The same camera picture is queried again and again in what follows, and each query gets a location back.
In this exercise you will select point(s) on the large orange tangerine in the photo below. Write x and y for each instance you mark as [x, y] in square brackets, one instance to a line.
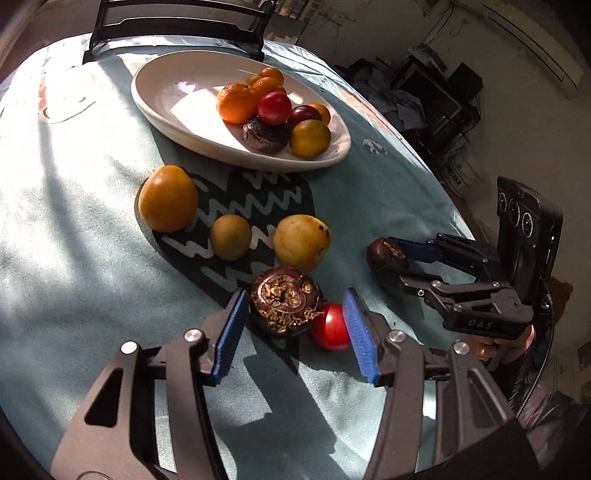
[236, 104]

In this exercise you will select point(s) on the yellow-orange orange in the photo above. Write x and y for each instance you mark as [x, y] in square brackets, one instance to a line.
[168, 198]

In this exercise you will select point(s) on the grey cloth pile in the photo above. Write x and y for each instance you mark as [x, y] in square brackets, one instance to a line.
[383, 97]

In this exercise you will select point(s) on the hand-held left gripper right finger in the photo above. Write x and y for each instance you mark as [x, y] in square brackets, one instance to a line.
[360, 341]

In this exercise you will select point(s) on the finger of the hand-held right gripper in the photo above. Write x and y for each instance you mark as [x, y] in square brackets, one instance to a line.
[429, 287]
[418, 251]

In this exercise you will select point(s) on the large dark red plum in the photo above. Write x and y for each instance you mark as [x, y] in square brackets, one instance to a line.
[302, 113]

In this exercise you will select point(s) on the small orange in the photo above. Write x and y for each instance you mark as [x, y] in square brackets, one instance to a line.
[325, 113]
[273, 74]

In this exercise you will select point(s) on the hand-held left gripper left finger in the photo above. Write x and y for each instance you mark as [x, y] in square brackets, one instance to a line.
[228, 337]

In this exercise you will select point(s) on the white printed bucket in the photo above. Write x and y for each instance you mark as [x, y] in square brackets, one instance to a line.
[455, 175]

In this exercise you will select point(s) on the red tomato on table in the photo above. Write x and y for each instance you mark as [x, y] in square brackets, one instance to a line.
[331, 328]

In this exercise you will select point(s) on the person's right hand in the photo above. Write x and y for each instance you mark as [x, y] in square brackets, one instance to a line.
[485, 347]

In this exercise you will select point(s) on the small brown kiwi fruit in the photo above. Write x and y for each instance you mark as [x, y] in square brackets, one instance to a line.
[231, 237]

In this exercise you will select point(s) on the yellow-orange plum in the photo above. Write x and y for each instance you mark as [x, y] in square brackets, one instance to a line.
[310, 138]

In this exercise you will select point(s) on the white oval plate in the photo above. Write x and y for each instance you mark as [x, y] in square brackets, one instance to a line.
[184, 101]

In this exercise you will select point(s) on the light blue printed tablecloth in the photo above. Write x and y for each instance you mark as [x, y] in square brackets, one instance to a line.
[92, 277]

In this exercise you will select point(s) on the person's right forearm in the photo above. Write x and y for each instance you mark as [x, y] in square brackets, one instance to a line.
[540, 401]

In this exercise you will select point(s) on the white air conditioner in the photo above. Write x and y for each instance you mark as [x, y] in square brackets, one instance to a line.
[535, 44]

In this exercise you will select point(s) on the yellow spotted pear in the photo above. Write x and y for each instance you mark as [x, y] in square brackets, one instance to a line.
[302, 242]

